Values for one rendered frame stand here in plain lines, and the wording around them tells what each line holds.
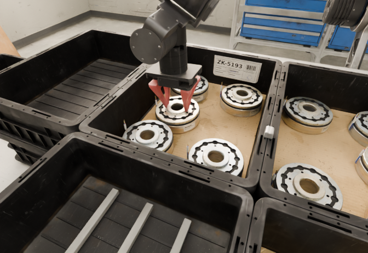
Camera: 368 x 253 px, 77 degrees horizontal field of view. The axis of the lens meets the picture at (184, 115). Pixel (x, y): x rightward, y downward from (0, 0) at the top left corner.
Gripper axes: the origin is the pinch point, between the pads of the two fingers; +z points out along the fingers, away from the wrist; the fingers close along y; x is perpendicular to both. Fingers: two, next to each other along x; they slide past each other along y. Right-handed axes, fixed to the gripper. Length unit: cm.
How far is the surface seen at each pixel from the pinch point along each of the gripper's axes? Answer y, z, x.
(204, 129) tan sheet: 6.9, 4.7, -0.7
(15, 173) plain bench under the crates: -37.0, 15.5, -21.2
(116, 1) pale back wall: -227, 37, 277
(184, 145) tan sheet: 4.5, 4.7, -7.0
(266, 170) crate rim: 21.0, -4.0, -15.8
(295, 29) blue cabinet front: 28, 38, 199
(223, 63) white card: 5.8, -3.0, 18.8
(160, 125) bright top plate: -1.1, 1.4, -6.2
